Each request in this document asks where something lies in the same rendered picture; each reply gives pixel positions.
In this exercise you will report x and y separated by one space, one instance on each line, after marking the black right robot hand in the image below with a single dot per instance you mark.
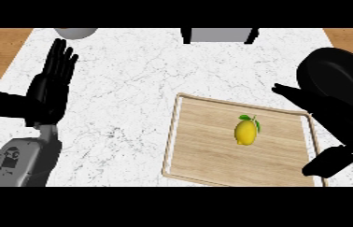
333 121

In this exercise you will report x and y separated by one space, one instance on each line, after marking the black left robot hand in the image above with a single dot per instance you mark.
47 90

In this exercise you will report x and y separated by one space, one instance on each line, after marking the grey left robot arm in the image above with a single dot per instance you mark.
28 160

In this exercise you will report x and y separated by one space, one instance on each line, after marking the black pot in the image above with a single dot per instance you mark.
331 68

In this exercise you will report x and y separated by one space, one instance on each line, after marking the yellow lemon with green leaves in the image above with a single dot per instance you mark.
245 132

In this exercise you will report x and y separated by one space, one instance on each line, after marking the wooden tray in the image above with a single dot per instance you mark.
216 153

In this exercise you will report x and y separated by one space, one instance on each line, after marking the grey round bowl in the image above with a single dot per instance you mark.
74 33

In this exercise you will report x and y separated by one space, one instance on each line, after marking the grey appliance with black legs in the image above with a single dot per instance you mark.
219 34

